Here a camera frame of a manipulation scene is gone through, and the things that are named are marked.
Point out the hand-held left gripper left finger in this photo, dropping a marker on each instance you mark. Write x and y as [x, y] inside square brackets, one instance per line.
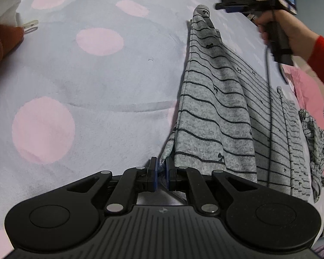
[154, 175]

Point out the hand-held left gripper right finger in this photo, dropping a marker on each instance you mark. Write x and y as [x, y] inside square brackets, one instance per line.
[168, 175]

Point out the grey striped shirt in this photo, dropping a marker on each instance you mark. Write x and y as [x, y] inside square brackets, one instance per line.
[218, 99]

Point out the person's right hand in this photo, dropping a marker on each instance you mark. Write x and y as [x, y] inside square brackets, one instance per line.
[297, 32]

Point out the pink pillow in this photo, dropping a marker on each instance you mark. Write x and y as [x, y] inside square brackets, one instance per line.
[305, 86]

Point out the grey pink-dotted bed blanket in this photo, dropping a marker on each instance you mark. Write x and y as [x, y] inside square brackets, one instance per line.
[97, 86]

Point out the grey ruffled striped garment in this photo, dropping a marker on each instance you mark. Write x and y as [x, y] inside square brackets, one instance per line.
[314, 140]

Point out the clothespin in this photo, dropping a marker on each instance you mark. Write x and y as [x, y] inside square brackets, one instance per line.
[31, 25]

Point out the rust orange towel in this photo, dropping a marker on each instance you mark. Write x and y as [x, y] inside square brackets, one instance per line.
[0, 45]

